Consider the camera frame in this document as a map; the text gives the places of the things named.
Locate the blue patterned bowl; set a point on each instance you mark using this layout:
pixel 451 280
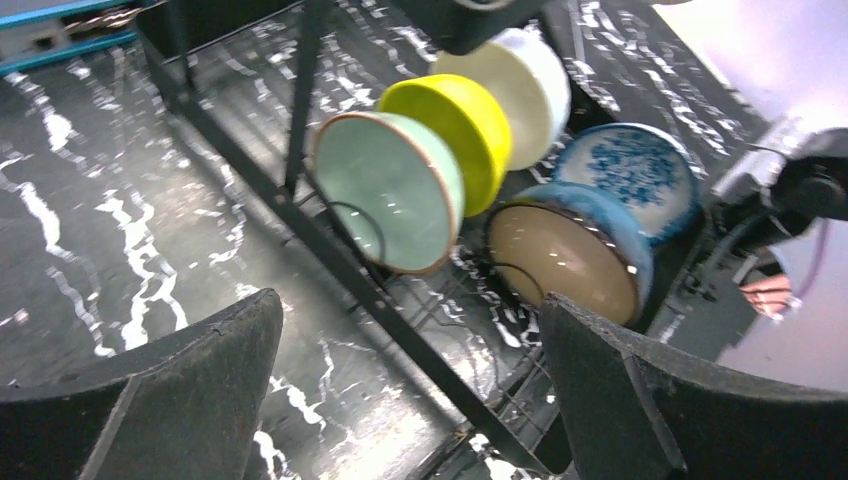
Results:
pixel 644 167

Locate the dark blue beige bowl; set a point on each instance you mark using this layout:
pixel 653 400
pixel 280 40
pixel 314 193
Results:
pixel 574 240

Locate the yellow green bowl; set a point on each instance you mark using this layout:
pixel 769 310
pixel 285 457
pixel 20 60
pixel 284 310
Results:
pixel 469 119

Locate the dark grey flat box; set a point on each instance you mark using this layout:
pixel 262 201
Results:
pixel 40 32

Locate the pale green bowl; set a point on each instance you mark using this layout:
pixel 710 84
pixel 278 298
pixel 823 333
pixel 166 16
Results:
pixel 395 185

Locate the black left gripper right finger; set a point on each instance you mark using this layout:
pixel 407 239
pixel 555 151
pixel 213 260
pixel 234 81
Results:
pixel 636 408

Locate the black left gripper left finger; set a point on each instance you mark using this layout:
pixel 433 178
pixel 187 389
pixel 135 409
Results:
pixel 185 406

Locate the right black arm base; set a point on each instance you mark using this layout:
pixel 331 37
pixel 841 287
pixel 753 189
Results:
pixel 812 184

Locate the dark striped white bowl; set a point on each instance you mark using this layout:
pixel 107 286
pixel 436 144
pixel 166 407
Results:
pixel 529 82

